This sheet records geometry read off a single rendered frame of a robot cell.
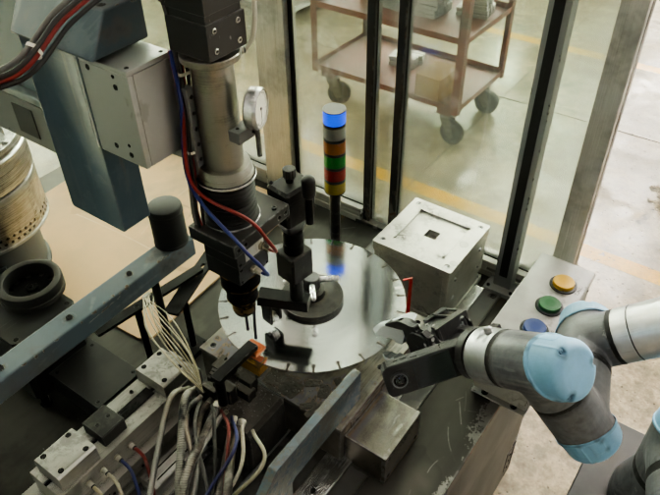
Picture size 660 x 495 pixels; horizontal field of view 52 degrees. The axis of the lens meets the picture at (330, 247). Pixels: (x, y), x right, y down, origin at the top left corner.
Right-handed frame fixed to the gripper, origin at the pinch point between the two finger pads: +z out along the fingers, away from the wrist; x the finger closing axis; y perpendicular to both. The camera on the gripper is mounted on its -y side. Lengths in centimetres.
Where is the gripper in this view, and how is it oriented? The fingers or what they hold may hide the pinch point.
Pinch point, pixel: (380, 344)
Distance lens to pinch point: 107.1
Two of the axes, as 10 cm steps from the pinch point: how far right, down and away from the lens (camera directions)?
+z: -5.2, 0.1, 8.5
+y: 7.7, -4.1, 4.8
